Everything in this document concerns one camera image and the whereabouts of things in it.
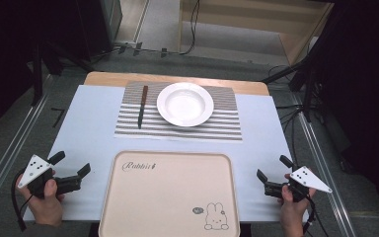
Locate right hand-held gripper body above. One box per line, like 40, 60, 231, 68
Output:
264, 165, 334, 203

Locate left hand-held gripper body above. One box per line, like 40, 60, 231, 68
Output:
17, 154, 82, 199

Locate person's right hand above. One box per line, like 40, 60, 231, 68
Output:
276, 173, 318, 237

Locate person's left hand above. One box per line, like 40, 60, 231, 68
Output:
15, 170, 66, 228

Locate light blue table sheet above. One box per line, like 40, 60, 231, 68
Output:
23, 84, 310, 223

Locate striped placemat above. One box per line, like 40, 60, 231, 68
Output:
114, 80, 244, 142

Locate black tripod stand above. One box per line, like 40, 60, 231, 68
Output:
260, 29, 330, 123

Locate black metal stand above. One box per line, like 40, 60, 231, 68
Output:
29, 36, 97, 107

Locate beige tray with rabbit print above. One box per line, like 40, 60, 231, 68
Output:
98, 150, 241, 237

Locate white deep plate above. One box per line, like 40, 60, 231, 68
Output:
156, 82, 215, 128

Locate wooden step platform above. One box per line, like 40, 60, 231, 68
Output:
177, 0, 335, 66

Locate metal floor rail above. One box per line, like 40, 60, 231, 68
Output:
0, 73, 55, 222
289, 92, 358, 237

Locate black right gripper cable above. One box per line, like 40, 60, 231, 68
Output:
302, 194, 331, 237

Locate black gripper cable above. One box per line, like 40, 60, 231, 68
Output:
10, 167, 34, 232
302, 194, 331, 237

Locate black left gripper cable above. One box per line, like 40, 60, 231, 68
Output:
10, 167, 34, 232

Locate black floor cables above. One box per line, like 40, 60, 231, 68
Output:
267, 64, 310, 159

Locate knife with brown handle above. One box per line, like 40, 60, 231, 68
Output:
137, 85, 149, 130

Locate black hanging cable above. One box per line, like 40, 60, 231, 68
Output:
179, 0, 201, 56

